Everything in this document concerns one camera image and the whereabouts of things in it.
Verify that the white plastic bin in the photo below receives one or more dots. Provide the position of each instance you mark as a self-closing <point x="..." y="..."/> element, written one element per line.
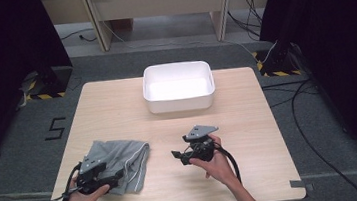
<point x="178" y="88"/>

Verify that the beige desk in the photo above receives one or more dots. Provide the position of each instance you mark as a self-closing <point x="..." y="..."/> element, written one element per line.
<point x="162" y="1"/>

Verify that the black stand base striped tape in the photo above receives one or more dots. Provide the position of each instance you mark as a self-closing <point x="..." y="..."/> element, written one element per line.
<point x="52" y="87"/>
<point x="277" y="66"/>

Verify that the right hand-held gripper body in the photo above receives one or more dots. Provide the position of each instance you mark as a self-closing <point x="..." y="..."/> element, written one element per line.
<point x="201" y="148"/>

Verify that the grey tape piece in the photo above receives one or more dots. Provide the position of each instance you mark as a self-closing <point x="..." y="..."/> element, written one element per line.
<point x="301" y="184"/>

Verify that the person's right hand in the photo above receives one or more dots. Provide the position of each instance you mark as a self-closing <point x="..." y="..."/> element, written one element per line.
<point x="217" y="168"/>

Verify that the grey pants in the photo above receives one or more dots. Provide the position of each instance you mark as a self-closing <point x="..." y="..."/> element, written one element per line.
<point x="129" y="159"/>

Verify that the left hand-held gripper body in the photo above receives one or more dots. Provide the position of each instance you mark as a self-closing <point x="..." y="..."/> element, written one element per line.
<point x="89" y="177"/>

